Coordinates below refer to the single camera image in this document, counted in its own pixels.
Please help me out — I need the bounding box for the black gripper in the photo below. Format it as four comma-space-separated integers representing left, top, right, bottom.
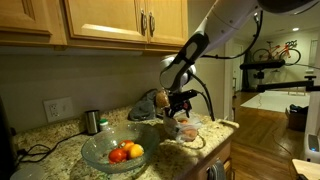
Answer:
165, 89, 198, 118

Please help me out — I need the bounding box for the clear plastic zip bag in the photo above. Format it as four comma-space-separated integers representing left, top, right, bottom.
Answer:
162, 111, 203, 144

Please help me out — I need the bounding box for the pale pink peach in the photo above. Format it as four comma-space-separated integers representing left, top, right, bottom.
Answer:
182, 128, 199, 140

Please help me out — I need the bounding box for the clear glass bowl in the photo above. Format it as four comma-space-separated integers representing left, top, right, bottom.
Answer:
80, 122, 161, 175

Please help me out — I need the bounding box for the grey crumpled cloth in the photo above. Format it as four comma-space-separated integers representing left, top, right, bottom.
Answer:
128, 88, 159, 122

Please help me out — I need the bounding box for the yellow round fruit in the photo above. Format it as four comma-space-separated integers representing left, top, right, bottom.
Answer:
128, 143, 145, 159

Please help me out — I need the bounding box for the wooden base cabinet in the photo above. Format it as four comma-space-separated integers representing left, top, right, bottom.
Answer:
181, 136, 234, 180

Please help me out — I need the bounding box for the orange round fruit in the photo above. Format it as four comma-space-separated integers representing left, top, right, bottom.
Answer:
118, 139, 136, 153

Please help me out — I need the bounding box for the grey hanging towel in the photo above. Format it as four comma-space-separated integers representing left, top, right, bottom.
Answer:
207, 160, 228, 180

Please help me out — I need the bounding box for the small bottle green cap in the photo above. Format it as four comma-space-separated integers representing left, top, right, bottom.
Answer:
99, 118, 111, 132

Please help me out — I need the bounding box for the red round fruit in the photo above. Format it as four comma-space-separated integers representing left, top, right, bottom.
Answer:
108, 147, 129, 164

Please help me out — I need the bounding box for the light wooden cabinet door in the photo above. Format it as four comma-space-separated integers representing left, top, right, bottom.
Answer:
63, 0, 149, 44
145, 0, 189, 48
0, 0, 68, 47

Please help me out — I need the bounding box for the stainless steel tumbler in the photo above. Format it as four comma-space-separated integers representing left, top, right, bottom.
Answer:
85, 109, 102, 136

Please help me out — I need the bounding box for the white floor rug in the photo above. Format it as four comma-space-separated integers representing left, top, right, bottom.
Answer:
240, 89, 311, 114

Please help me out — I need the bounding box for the dark storage box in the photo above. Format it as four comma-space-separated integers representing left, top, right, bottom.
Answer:
285, 103, 310, 132

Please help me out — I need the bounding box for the orange bicycle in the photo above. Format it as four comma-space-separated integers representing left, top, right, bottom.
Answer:
252, 39, 302, 67

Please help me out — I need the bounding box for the white air purifier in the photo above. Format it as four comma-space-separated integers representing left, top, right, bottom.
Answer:
301, 133, 320, 164

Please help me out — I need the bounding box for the light wooden board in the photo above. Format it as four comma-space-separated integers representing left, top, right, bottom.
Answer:
292, 158, 320, 180

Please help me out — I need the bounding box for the white round lid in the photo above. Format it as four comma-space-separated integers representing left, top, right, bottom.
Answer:
9, 163, 46, 180

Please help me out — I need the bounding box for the black kitchen appliance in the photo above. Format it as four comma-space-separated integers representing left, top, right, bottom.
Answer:
0, 95, 19, 180

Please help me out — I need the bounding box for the dark metal cabinet handle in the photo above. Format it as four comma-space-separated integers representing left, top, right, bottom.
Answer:
139, 9, 148, 37
148, 12, 157, 38

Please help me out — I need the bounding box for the black camera bar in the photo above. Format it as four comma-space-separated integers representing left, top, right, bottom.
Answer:
239, 59, 286, 80

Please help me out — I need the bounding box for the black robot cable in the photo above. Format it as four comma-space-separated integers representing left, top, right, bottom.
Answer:
189, 9, 264, 122

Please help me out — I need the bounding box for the black power cord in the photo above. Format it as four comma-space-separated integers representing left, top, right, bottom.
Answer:
16, 130, 88, 164

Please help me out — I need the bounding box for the white wall outlet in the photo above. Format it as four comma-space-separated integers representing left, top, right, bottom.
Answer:
43, 97, 75, 123

